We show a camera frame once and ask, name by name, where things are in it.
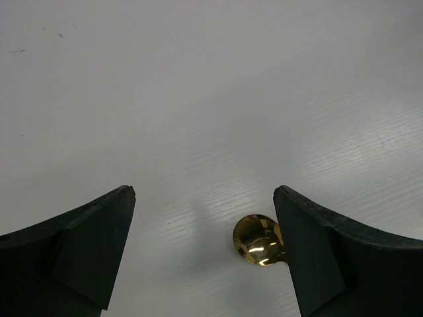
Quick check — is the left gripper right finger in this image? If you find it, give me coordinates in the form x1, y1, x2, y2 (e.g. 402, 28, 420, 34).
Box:
274, 186, 422, 316

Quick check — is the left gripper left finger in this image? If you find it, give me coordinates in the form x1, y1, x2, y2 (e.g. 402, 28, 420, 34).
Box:
1, 185, 136, 316

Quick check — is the gold spoon teal handle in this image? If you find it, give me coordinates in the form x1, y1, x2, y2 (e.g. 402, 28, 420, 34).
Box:
233, 214, 288, 266

